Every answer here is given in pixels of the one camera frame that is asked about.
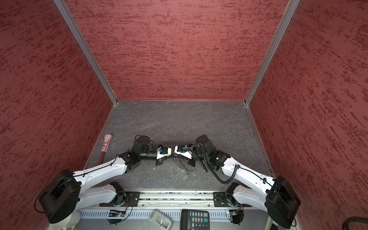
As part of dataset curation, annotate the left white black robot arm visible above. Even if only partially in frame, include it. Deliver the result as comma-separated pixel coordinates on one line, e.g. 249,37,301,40
37,136,172,224

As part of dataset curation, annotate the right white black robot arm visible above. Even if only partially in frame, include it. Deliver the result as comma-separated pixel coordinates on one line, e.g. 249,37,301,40
174,135,301,229

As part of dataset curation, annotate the pink paw back scratcher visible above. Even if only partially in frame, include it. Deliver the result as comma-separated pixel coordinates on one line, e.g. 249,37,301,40
97,134,113,165

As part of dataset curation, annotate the black desk calculator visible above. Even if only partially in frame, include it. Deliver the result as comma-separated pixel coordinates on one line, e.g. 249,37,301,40
180,209,210,230

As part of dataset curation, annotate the grey plastic device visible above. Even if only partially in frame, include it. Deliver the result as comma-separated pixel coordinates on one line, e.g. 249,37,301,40
149,209,173,230

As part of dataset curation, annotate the white ceramic mug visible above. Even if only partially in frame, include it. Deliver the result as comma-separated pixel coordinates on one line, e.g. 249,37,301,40
50,211,81,230

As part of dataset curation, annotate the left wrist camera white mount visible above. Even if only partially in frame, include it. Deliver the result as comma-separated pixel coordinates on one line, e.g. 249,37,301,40
156,145,172,160

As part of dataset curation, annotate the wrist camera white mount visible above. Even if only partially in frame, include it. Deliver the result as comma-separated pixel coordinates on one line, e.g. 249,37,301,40
174,145,192,159
156,145,172,160

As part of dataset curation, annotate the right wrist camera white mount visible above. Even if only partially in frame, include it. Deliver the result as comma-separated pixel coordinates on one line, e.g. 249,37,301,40
174,145,192,159

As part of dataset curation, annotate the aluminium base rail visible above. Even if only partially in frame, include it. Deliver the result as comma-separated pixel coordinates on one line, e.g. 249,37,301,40
59,189,292,209

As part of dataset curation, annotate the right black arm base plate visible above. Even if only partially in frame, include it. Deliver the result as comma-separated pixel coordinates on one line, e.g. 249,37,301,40
213,192,241,208

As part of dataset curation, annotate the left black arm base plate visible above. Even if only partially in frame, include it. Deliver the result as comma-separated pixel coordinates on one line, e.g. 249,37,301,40
111,192,141,207

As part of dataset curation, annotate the black cable loop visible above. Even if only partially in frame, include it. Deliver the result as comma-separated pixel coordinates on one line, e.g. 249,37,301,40
342,216,368,230

